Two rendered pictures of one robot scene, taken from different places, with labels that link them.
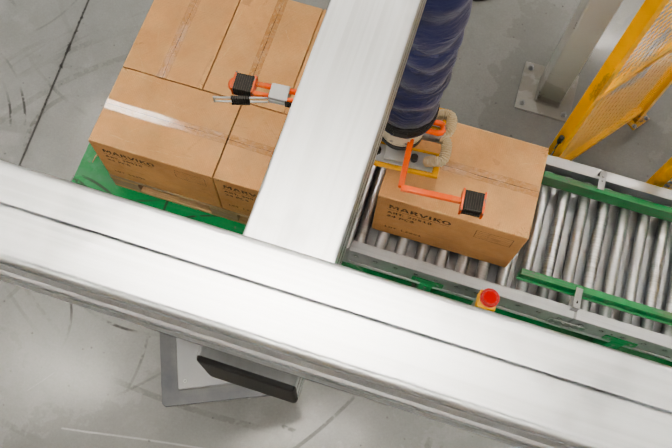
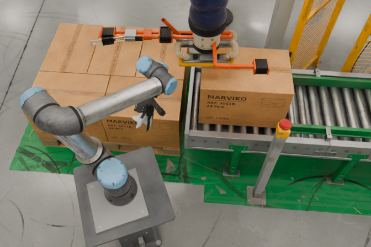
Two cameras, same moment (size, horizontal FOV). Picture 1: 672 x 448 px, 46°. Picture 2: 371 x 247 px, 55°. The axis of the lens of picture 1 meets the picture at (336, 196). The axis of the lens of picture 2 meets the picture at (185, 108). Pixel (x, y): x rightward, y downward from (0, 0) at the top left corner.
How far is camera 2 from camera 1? 117 cm
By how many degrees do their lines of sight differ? 16
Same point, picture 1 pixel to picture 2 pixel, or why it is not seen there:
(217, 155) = not seen: hidden behind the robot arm
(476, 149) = (249, 57)
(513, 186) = (276, 70)
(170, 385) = (90, 232)
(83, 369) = not seen: outside the picture
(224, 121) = (101, 86)
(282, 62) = (128, 53)
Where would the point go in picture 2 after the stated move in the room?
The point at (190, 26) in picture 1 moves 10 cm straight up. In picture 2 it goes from (75, 46) to (72, 37)
